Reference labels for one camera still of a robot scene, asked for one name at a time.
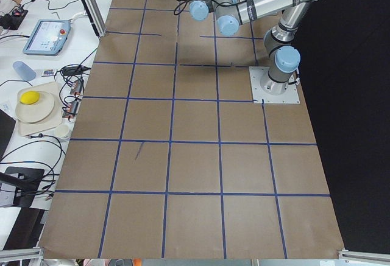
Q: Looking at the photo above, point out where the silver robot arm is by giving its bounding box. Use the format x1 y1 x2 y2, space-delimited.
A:
184 0 320 96

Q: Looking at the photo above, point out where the white paper cup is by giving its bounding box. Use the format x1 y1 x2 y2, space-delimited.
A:
54 124 72 141

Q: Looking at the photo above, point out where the beige tray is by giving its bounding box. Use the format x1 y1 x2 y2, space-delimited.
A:
15 82 62 136

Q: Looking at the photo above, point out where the round beige plate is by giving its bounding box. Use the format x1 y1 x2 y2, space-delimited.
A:
15 91 55 123

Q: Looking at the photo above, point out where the yellow lemon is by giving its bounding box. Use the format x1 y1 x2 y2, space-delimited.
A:
19 91 40 105

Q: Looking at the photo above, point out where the blue teach pendant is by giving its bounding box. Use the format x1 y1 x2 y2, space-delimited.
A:
23 19 71 56

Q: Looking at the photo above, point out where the blue plastic cup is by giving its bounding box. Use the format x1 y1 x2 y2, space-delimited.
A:
12 61 37 82

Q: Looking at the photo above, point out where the aluminium frame post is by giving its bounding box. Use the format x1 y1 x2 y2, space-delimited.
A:
81 0 107 37

